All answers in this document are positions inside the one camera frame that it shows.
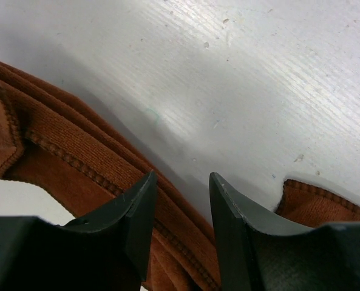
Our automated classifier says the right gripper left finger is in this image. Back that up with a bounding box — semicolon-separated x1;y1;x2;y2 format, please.
0;173;157;290

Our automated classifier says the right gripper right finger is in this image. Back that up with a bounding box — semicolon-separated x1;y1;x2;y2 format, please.
209;173;360;290

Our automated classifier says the brown towel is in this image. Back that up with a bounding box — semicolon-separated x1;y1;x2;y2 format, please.
0;62;360;290

